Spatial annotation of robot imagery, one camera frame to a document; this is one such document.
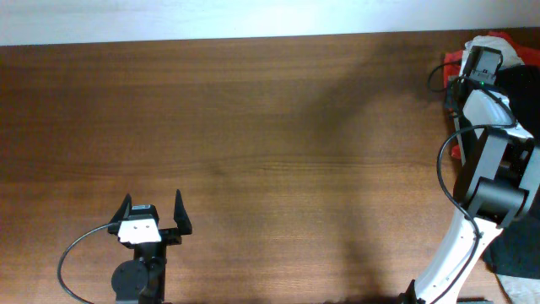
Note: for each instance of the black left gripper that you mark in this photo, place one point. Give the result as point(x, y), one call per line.
point(174, 236)

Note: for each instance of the black shorts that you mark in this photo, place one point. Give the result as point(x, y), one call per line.
point(500, 178)

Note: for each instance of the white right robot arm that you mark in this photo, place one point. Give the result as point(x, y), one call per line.
point(467, 238)

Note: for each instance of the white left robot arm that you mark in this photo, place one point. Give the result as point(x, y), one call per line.
point(142, 278)

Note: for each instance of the red garment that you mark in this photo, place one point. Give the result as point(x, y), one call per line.
point(453, 63)

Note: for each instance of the grey trousers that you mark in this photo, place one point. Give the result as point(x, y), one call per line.
point(521, 289)

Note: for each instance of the white garment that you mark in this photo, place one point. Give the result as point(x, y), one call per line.
point(510, 56)

